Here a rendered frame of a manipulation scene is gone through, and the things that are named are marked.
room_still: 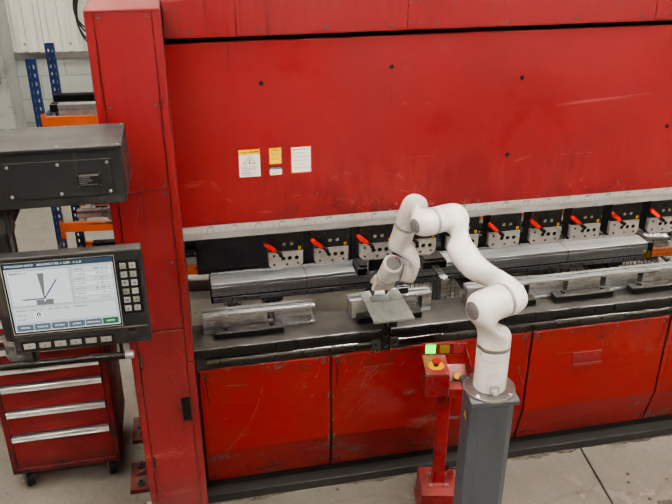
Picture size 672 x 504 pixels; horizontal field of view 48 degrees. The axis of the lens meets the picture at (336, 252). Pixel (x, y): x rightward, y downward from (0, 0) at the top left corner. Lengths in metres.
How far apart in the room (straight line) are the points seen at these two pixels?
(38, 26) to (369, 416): 5.04
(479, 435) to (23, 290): 1.67
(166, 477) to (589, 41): 2.61
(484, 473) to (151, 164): 1.69
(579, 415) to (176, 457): 2.04
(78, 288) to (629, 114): 2.39
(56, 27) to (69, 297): 5.04
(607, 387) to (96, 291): 2.59
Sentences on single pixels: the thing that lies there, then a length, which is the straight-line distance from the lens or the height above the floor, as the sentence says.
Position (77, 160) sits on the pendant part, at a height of 1.90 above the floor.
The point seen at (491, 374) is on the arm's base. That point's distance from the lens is 2.81.
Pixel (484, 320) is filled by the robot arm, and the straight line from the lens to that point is 2.63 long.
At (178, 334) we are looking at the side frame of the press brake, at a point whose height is 1.03.
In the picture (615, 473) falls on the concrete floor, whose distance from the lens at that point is 4.24.
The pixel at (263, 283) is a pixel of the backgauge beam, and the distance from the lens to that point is 3.63.
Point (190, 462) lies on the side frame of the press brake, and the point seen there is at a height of 0.36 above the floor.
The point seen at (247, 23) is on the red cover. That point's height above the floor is 2.21.
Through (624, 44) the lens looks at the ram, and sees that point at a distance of 3.51.
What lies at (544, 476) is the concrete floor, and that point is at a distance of 4.11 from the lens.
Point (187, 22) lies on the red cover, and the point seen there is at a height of 2.22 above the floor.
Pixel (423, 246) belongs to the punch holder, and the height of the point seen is 1.21.
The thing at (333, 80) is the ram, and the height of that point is 1.98.
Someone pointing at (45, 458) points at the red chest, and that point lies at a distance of 4.03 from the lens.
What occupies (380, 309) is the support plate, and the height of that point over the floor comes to 1.00.
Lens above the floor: 2.68
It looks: 26 degrees down
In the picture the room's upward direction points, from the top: straight up
